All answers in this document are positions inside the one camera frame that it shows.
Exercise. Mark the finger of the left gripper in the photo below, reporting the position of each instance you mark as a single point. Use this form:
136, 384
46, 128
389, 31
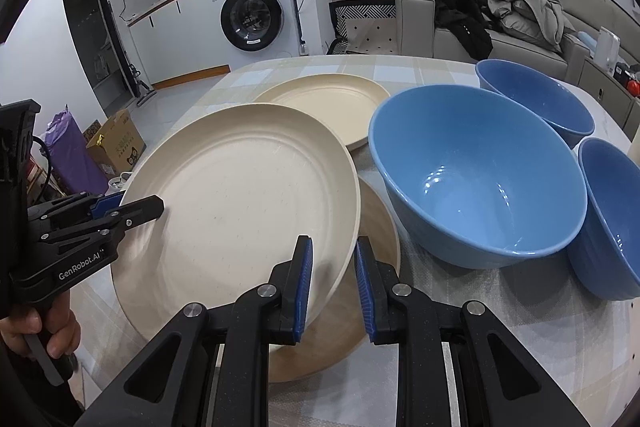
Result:
107, 202
135, 212

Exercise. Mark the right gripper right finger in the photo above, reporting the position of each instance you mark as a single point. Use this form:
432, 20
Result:
374, 280

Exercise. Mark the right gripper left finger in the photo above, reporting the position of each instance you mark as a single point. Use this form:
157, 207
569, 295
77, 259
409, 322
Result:
286, 319

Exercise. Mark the cream plate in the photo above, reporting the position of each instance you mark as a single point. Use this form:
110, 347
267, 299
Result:
239, 186
345, 103

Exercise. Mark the large blue bowl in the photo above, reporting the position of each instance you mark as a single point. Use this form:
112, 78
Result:
477, 180

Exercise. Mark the person's left hand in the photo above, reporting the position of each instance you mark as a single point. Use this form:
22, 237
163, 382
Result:
60, 322

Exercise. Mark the purple bag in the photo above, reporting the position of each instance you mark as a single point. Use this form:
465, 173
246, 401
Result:
70, 158

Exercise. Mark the tan plate bottom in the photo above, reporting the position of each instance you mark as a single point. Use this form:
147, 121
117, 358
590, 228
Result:
338, 330

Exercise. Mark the cardboard box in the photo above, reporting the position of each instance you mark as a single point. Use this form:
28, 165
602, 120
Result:
117, 145

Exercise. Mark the white kitchen cabinet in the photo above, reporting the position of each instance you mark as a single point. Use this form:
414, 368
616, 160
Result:
181, 38

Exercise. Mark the white washing machine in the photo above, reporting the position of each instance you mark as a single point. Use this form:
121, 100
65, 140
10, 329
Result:
258, 30

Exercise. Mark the grey sofa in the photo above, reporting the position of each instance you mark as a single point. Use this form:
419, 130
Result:
592, 44

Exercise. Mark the patterned play mat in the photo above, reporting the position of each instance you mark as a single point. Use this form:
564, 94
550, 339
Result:
363, 27

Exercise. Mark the black jacket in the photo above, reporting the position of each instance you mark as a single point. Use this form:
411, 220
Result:
468, 21

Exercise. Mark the grey clothes pile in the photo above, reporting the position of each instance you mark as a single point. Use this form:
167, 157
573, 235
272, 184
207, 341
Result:
541, 22

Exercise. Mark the white kettle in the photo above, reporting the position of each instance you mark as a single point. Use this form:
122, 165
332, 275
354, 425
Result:
606, 53

